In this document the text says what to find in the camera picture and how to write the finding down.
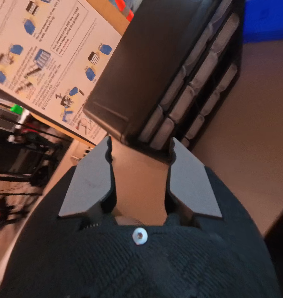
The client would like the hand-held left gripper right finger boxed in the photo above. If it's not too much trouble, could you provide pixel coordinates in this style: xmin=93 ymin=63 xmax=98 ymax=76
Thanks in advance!
xmin=167 ymin=137 xmax=223 ymax=225

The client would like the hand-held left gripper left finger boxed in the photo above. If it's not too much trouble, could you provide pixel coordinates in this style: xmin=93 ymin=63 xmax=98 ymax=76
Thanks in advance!
xmin=58 ymin=136 xmax=117 ymax=224

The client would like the row of clear cabinet drawers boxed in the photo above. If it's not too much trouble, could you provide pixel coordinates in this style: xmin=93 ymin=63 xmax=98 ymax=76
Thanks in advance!
xmin=139 ymin=0 xmax=240 ymax=150

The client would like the black drawer cabinet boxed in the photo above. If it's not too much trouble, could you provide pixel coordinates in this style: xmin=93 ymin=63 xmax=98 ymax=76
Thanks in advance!
xmin=83 ymin=0 xmax=246 ymax=161

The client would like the blue plastic bin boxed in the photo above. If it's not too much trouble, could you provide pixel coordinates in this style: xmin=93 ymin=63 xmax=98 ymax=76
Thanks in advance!
xmin=242 ymin=0 xmax=283 ymax=44

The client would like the printed instruction sheet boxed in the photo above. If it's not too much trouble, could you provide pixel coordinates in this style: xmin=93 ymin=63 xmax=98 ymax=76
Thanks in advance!
xmin=0 ymin=0 xmax=123 ymax=146

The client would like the brown cardboard board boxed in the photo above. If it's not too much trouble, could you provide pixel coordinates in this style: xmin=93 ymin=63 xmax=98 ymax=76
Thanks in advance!
xmin=0 ymin=0 xmax=131 ymax=149

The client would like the orange striped object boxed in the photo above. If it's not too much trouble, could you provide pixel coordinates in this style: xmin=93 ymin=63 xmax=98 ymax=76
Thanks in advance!
xmin=113 ymin=0 xmax=135 ymax=22

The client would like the tangle of black cables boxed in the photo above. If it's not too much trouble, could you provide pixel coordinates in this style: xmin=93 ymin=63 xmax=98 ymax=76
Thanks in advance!
xmin=0 ymin=98 xmax=73 ymax=194

